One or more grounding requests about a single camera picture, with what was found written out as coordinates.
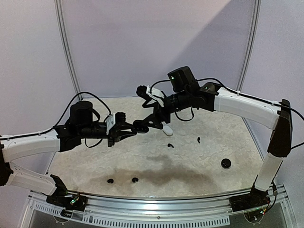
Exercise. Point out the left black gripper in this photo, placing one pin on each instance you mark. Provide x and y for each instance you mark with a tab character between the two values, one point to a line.
119	135

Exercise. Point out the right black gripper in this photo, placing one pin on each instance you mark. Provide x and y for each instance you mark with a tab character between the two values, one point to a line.
164	112

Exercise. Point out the black oval charging case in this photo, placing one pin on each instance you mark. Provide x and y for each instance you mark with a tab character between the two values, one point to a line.
140	127

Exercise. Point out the white earbud charging case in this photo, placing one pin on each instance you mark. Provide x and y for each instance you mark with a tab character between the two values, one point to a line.
167	130

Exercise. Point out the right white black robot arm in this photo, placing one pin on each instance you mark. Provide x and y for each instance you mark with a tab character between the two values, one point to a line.
214	96

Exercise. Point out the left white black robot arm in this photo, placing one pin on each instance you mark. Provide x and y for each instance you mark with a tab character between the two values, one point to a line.
61	138

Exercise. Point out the black round charging case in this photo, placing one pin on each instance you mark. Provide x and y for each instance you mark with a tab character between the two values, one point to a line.
226	163

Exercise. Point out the black ear-hook earbud right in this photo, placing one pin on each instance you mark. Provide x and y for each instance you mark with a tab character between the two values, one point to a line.
135	180

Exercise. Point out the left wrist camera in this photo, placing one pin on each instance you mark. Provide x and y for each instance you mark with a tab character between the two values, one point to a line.
113	119

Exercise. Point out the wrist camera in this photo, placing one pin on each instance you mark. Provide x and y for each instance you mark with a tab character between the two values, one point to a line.
113	119
148	93

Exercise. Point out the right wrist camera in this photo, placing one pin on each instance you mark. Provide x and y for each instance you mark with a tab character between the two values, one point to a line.
148	93

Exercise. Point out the right aluminium corner post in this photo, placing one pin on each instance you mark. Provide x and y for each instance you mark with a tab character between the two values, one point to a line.
250	43

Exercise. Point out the aluminium corner post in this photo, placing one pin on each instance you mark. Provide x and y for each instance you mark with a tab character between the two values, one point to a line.
250	43
65	45

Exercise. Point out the aluminium front rail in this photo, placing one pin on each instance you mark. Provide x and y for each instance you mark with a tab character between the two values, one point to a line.
152	212

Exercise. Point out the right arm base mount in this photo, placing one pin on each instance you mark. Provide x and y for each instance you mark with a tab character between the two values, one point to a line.
254	199

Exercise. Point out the left aluminium corner post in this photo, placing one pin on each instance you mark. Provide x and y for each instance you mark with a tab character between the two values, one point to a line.
65	45

